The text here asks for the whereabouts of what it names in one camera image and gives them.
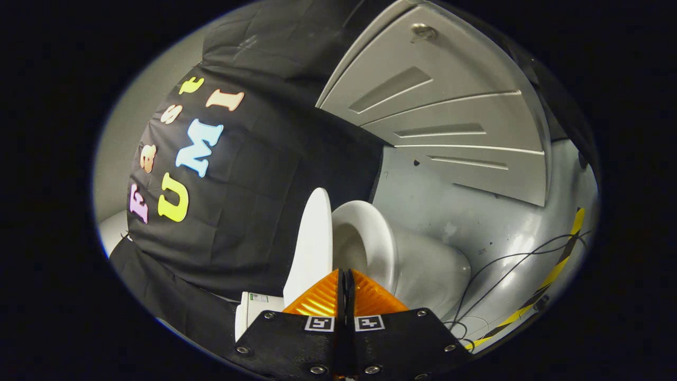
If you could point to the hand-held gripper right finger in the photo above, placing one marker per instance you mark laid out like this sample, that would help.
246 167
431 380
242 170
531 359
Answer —
402 338

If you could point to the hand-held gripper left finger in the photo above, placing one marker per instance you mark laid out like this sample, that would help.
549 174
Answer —
291 338

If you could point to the small metal knob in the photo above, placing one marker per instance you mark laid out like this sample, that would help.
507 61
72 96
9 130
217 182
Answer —
424 32

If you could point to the white toilet lid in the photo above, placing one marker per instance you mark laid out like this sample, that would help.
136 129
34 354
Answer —
312 248

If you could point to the black backdrop cloth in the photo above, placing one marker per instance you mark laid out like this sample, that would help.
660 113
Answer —
264 201

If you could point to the yellow black floor tape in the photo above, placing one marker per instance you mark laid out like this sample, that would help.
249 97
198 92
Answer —
555 270

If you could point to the white cabinet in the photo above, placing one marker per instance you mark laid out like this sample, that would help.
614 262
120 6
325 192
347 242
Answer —
455 116

